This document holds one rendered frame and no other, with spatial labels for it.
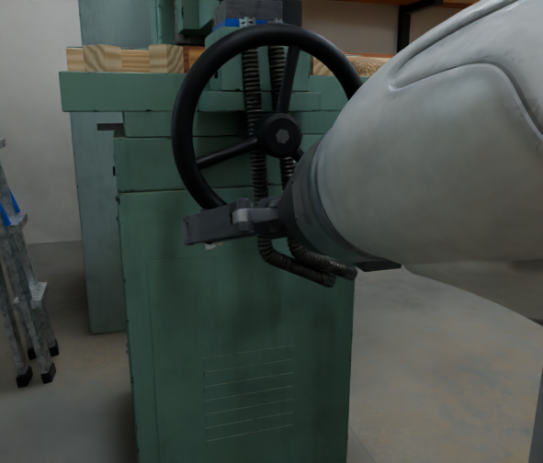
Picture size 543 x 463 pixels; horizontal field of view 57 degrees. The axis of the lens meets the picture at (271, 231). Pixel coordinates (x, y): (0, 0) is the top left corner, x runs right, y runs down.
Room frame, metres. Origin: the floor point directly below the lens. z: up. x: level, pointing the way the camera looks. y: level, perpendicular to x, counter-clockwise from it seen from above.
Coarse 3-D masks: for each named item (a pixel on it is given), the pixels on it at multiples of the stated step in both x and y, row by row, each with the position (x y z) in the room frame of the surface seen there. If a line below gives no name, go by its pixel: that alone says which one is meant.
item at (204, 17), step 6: (198, 0) 1.09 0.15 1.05; (204, 0) 1.02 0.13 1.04; (210, 0) 0.97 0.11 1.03; (216, 0) 0.97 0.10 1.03; (198, 6) 1.09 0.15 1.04; (204, 6) 1.03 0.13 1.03; (210, 6) 0.97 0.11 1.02; (216, 6) 0.97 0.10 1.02; (198, 12) 1.09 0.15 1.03; (204, 12) 1.03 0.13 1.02; (210, 12) 0.97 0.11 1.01; (204, 18) 1.03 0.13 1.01; (210, 18) 0.97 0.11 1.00; (204, 24) 1.04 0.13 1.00; (210, 24) 1.02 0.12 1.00
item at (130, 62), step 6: (126, 54) 0.96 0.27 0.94; (132, 54) 0.96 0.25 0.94; (138, 54) 0.97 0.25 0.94; (126, 60) 0.96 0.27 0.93; (132, 60) 0.96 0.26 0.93; (138, 60) 0.97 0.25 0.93; (144, 60) 0.97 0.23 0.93; (126, 66) 0.96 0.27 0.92; (132, 66) 0.96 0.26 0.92; (138, 66) 0.97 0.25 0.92; (144, 66) 0.97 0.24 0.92; (132, 72) 0.96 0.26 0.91; (138, 72) 0.97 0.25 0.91; (144, 72) 0.97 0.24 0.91
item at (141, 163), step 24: (120, 144) 0.81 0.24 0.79; (144, 144) 0.82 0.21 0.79; (168, 144) 0.83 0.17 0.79; (216, 144) 0.85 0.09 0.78; (312, 144) 0.90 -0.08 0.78; (120, 168) 0.80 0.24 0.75; (144, 168) 0.82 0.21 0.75; (168, 168) 0.83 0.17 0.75; (216, 168) 0.85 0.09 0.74; (240, 168) 0.86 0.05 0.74; (120, 192) 0.81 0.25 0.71
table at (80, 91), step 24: (72, 72) 0.79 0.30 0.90; (96, 72) 0.80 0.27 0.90; (120, 72) 0.81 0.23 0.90; (72, 96) 0.79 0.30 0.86; (96, 96) 0.80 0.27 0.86; (120, 96) 0.81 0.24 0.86; (144, 96) 0.82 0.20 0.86; (168, 96) 0.83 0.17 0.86; (216, 96) 0.75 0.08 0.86; (240, 96) 0.76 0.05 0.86; (264, 96) 0.78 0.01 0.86; (312, 96) 0.80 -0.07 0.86; (336, 96) 0.91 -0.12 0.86
